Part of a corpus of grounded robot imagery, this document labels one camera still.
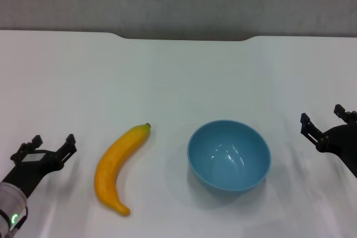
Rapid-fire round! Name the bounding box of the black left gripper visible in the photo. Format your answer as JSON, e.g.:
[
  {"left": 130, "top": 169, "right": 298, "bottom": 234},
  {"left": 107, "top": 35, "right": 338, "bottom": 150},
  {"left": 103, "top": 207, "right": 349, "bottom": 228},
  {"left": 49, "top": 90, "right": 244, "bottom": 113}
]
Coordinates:
[{"left": 0, "top": 134, "right": 76, "bottom": 196}]

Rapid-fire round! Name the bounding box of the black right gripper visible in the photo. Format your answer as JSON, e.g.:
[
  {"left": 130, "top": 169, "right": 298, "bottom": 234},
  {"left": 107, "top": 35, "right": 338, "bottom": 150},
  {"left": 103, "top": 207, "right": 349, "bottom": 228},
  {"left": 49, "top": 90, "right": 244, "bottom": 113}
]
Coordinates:
[{"left": 300, "top": 104, "right": 357, "bottom": 179}]

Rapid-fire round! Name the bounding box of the yellow banana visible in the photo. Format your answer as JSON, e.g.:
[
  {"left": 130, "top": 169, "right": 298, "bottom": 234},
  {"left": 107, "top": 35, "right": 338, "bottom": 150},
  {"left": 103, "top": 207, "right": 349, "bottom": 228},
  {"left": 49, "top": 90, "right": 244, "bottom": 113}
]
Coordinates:
[{"left": 94, "top": 122, "right": 153, "bottom": 217}]

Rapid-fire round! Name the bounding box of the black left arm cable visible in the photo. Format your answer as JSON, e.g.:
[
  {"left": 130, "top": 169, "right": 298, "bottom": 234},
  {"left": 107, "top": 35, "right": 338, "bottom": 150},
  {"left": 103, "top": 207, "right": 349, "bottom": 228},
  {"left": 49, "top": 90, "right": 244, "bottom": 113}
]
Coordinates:
[{"left": 9, "top": 206, "right": 29, "bottom": 233}]

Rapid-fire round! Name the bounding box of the blue bowl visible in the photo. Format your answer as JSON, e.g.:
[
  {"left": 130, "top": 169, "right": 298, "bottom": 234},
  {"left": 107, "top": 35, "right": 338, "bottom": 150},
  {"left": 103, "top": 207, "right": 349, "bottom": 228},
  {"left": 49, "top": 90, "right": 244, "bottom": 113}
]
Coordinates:
[{"left": 186, "top": 120, "right": 272, "bottom": 193}]

